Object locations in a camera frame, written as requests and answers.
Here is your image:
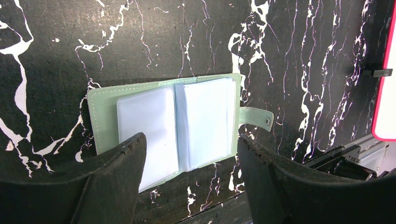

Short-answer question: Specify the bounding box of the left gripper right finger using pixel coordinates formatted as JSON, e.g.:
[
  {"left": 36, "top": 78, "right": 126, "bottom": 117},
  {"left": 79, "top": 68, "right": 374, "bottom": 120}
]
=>
[{"left": 237, "top": 134, "right": 396, "bottom": 224}]

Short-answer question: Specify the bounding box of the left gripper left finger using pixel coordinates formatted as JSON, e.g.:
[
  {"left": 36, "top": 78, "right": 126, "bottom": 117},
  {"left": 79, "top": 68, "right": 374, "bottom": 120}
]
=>
[{"left": 0, "top": 133, "right": 147, "bottom": 224}]

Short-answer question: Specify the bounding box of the white board pink frame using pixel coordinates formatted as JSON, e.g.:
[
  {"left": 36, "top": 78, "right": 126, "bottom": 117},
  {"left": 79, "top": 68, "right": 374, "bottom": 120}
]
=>
[{"left": 371, "top": 8, "right": 396, "bottom": 141}]

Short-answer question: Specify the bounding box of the green card holder wallet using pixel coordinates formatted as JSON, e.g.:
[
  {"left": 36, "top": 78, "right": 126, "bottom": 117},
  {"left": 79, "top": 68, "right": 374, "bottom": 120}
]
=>
[{"left": 87, "top": 73, "right": 274, "bottom": 192}]

